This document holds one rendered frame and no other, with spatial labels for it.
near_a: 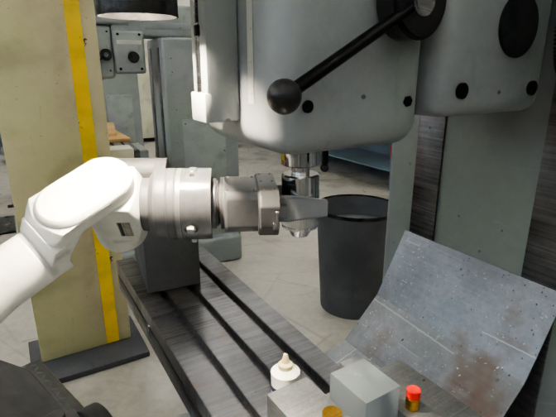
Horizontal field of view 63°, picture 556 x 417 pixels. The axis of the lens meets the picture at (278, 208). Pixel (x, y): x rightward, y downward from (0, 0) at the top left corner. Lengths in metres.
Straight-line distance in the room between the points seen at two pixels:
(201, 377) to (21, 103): 1.62
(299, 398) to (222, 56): 0.39
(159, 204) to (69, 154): 1.70
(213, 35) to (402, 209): 0.61
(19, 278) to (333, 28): 0.40
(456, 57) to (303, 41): 0.18
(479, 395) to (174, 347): 0.51
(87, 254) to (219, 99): 1.93
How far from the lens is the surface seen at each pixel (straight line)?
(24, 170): 2.22
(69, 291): 2.42
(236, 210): 0.53
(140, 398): 2.25
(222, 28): 0.49
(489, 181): 0.84
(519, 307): 0.83
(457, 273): 0.89
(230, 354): 0.84
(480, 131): 0.84
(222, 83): 0.48
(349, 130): 0.48
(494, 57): 0.60
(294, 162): 0.54
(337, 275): 2.60
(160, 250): 1.03
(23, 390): 1.47
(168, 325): 0.94
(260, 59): 0.45
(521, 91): 0.65
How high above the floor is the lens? 1.40
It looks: 18 degrees down
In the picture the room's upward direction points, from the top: straight up
